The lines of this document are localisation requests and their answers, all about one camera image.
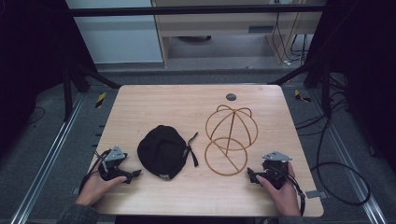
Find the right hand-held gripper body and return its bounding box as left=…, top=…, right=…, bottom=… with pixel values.
left=261, top=150, right=293, bottom=190

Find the grey metal bracket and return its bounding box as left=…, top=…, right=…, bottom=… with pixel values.
left=304, top=189, right=329, bottom=200

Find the wooden desk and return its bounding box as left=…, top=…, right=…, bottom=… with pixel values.
left=151, top=0, right=326, bottom=68

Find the black curtain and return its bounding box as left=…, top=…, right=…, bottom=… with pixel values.
left=306, top=0, right=396, bottom=172
left=0, top=0, right=97, bottom=157

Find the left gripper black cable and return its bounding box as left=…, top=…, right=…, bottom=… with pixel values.
left=78, top=149, right=112, bottom=195

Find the person's right hand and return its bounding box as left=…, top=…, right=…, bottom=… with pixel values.
left=255, top=162, right=302, bottom=217

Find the wire hat stand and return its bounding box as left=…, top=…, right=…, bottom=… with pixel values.
left=204, top=104, right=260, bottom=177

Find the metal floor rail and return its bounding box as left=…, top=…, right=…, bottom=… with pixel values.
left=8, top=92, right=86, bottom=224
left=309, top=90, right=389, bottom=224

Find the bundle of hanging cables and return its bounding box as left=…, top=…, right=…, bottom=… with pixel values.
left=271, top=0, right=310, bottom=67

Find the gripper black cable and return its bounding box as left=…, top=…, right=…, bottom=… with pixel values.
left=78, top=149, right=112, bottom=195
left=268, top=166, right=307, bottom=217

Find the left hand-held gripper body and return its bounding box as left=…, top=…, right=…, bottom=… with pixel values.
left=97, top=145, right=129, bottom=182

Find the white cabinet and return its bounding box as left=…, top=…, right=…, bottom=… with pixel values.
left=65, top=0, right=164, bottom=64

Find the yellow black tape strip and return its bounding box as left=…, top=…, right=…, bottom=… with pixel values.
left=94, top=91, right=107, bottom=109
left=293, top=89, right=312, bottom=104

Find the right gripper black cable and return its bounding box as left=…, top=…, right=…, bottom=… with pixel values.
left=268, top=166, right=307, bottom=217

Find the black cap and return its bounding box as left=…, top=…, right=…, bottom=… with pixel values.
left=136, top=124, right=200, bottom=182

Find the person's left hand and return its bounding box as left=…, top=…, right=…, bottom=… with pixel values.
left=75, top=160, right=128, bottom=207

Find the long black floor cable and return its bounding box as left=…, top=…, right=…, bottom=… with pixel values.
left=309, top=116, right=372, bottom=207

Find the black metal frame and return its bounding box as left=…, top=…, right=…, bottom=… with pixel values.
left=62, top=4, right=332, bottom=122

